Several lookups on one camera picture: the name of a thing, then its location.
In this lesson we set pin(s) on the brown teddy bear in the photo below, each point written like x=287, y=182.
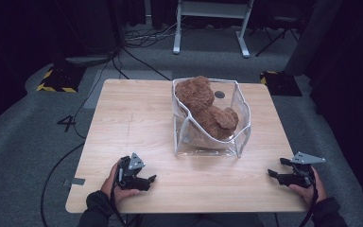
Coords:
x=208, y=110

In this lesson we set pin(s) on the black tripod stand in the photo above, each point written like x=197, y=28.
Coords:
x=277, y=36

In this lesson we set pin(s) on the person's right hand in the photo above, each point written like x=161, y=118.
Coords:
x=312, y=192

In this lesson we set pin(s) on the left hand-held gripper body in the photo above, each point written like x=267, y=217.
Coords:
x=129, y=171

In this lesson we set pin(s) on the person's left hand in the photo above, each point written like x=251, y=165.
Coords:
x=108, y=186

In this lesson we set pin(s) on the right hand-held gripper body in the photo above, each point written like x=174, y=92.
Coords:
x=302, y=176

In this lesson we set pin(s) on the clear plastic bag white trim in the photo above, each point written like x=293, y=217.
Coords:
x=242, y=132

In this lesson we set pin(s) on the dark round table grommet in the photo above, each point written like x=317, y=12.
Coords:
x=219, y=94

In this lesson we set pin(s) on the grey floor tape piece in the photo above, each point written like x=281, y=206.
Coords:
x=75, y=181

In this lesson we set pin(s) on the black yellow striped stand base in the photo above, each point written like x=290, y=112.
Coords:
x=282, y=83
x=61, y=78

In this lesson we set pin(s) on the white desk frame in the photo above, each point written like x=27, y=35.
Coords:
x=212, y=9

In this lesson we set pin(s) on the grey slanted pillar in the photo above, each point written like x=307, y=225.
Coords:
x=312, y=38

